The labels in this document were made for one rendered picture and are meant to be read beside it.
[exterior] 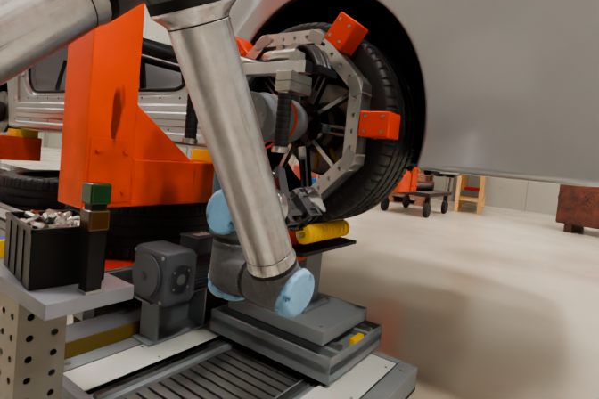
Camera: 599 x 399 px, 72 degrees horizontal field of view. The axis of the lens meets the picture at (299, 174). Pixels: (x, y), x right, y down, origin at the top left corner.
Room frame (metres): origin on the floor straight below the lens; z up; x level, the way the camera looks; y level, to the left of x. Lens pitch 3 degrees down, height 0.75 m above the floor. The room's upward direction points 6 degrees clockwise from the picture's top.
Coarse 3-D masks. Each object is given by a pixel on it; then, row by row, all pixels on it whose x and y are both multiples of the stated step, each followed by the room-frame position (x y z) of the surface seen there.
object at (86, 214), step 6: (84, 210) 0.76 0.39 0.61; (90, 210) 0.75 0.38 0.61; (96, 210) 0.76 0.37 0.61; (102, 210) 0.77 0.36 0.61; (108, 210) 0.78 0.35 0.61; (84, 216) 0.76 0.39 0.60; (90, 216) 0.75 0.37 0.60; (96, 216) 0.76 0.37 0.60; (102, 216) 0.76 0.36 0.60; (108, 216) 0.77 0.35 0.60; (84, 222) 0.76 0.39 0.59; (90, 222) 0.75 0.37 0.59; (96, 222) 0.76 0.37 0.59; (102, 222) 0.76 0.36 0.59; (108, 222) 0.77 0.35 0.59; (84, 228) 0.76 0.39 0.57; (90, 228) 0.75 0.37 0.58; (96, 228) 0.76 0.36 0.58; (102, 228) 0.77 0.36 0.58; (108, 228) 0.78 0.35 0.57
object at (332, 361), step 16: (224, 320) 1.41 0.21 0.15; (240, 320) 1.43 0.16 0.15; (256, 320) 1.39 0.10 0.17; (224, 336) 1.40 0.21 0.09; (240, 336) 1.36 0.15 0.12; (256, 336) 1.32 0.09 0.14; (272, 336) 1.28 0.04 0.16; (288, 336) 1.31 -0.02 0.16; (352, 336) 1.39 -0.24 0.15; (368, 336) 1.36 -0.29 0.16; (272, 352) 1.28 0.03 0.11; (288, 352) 1.24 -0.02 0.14; (304, 352) 1.21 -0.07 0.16; (320, 352) 1.24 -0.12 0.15; (336, 352) 1.21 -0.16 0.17; (352, 352) 1.27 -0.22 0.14; (368, 352) 1.37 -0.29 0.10; (304, 368) 1.21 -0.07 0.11; (320, 368) 1.18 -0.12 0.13; (336, 368) 1.19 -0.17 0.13
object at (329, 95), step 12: (324, 96) 1.50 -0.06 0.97; (336, 96) 1.47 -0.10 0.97; (336, 108) 1.47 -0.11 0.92; (336, 120) 1.42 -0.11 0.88; (324, 144) 1.43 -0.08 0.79; (336, 144) 1.46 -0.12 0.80; (312, 156) 1.51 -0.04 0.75; (336, 156) 1.45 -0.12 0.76; (312, 168) 1.51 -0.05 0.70; (324, 168) 1.48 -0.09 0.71
